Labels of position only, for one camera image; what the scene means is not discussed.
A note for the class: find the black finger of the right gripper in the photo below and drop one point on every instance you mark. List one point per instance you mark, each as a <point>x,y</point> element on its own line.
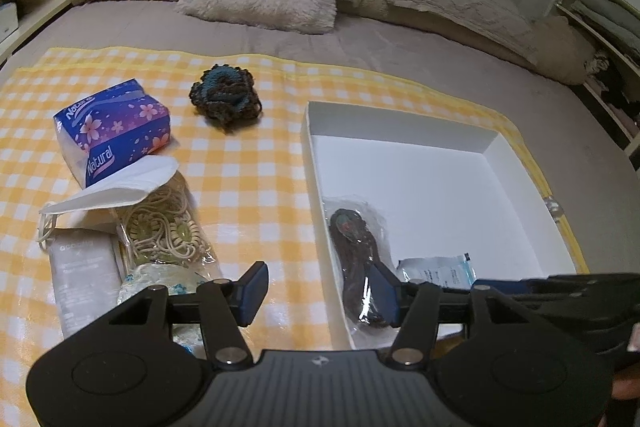
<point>521,290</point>

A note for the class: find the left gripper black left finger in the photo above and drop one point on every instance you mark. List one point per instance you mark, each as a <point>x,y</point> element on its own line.
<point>225,307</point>

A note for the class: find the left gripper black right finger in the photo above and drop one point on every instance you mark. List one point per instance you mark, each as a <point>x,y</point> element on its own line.
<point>411,308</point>

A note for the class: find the beige cord hair ties bag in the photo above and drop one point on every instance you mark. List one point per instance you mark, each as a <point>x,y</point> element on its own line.
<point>163,229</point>

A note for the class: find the dark scrunchie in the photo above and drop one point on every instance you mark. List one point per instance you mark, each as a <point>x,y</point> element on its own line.
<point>358,238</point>

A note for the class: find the grey wet wipes packet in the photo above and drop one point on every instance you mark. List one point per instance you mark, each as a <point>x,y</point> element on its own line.
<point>85,276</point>

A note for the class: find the white face mask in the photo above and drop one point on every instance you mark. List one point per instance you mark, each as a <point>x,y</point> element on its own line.
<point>124,188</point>

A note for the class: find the blue floral tissue pack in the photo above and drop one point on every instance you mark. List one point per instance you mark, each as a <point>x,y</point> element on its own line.
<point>110,130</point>

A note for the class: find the blue brown crochet scrunchie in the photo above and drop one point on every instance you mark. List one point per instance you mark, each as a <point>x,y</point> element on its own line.
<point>226,96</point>

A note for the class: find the small silver sachet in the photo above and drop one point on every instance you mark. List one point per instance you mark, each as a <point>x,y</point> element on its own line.
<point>448,272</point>

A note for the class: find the white cardboard box tray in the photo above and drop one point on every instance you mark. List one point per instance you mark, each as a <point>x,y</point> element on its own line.
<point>426,187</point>

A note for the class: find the yellow checkered blanket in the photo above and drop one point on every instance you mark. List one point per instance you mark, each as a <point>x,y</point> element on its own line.
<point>250,187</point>

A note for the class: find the beige rolled comforter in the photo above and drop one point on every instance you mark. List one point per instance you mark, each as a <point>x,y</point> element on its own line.
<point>561,51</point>

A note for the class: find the folded towels on shelf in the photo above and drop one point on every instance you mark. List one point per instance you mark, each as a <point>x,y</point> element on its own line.
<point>614,19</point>

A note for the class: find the tissue box on shelf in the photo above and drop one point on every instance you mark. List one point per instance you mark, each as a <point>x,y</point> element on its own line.
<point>8,20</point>

